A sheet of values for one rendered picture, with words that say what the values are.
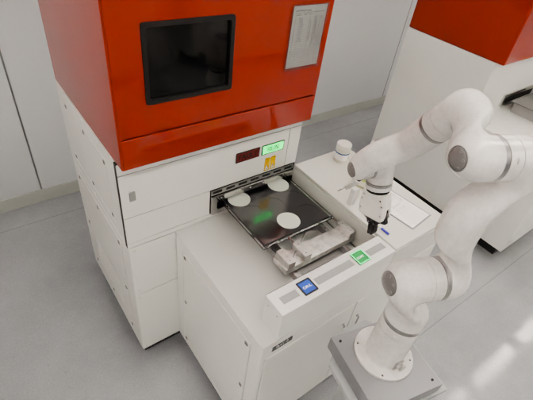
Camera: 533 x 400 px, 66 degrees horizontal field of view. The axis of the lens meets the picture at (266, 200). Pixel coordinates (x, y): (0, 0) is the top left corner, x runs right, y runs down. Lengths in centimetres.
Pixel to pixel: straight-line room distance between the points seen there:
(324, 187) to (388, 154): 68
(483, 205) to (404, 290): 28
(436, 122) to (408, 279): 39
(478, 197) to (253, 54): 83
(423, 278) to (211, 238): 91
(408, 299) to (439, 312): 176
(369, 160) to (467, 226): 34
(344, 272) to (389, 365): 33
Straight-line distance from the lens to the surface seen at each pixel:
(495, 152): 91
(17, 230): 314
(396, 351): 134
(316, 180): 186
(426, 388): 146
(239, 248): 169
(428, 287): 113
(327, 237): 172
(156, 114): 134
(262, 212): 174
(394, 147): 120
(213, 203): 174
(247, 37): 140
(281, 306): 136
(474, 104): 101
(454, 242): 105
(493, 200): 102
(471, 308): 301
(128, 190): 152
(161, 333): 226
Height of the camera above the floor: 205
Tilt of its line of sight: 40 degrees down
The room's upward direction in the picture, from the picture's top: 8 degrees clockwise
